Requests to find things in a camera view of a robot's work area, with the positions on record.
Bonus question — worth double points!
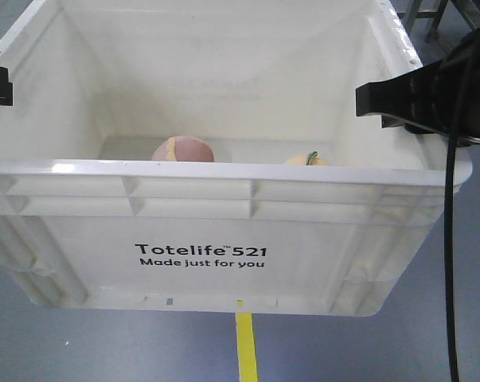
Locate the grey metal frame legs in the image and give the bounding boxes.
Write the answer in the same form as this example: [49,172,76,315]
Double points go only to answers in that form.
[396,0,480,53]

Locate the yellow round plush toy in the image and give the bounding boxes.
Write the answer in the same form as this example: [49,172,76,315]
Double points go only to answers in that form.
[284,150,327,166]

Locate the pink round plush toy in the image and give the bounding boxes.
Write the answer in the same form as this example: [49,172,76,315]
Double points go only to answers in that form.
[151,135,215,162]

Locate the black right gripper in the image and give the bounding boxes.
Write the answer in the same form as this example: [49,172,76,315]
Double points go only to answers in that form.
[355,29,480,146]

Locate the black hanging cable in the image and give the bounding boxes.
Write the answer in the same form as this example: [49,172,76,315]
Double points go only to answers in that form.
[443,51,479,382]

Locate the white plastic Totelife tote box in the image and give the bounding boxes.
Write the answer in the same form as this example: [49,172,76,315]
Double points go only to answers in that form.
[0,0,474,318]

